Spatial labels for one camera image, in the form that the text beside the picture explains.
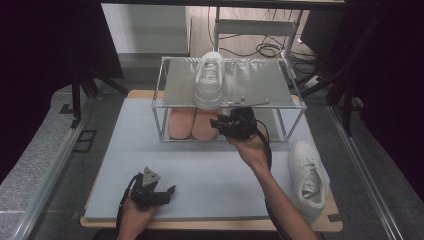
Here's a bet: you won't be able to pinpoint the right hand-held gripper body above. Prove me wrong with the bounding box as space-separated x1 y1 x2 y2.
219 96 270 142

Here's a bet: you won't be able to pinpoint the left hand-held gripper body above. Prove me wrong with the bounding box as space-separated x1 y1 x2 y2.
129 166 168 210

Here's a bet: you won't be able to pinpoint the white sneaker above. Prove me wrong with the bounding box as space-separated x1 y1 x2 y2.
193 50 226 111
288 139 332 223

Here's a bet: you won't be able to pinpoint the metal shoe rack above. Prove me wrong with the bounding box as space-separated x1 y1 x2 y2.
151 55 308 144

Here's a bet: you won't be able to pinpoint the person's left hand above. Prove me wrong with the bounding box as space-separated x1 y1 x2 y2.
116 198 158 234

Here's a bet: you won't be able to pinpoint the person's right hand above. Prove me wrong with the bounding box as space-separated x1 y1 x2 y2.
227 128 272 174

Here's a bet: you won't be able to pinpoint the light blue table mat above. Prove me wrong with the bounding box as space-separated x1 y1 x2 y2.
83 97 332 221

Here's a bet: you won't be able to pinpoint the white power strip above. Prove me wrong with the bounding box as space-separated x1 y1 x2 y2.
304 74 325 90

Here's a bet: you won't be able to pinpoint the black metal stand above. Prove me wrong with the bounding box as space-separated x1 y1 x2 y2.
294 13 384 138

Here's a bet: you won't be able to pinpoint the white panel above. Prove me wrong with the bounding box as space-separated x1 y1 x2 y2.
101 3 192 56

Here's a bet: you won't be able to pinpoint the black tripod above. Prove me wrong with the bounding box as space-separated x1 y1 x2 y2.
69 63 129 129

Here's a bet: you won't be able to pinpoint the black curtain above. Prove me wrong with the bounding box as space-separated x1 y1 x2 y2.
0 0 126 183
343 0 424 201

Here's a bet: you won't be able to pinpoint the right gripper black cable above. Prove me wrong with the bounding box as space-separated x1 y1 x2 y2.
253 119 285 240

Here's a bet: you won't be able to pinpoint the tangled black floor cables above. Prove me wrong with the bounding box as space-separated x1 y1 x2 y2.
207 6 321 68

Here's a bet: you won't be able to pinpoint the white metal frame stand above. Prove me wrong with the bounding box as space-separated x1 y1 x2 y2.
212 6 303 79

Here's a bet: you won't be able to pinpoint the aluminium rail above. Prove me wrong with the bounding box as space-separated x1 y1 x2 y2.
328 104 405 240
13 116 88 240

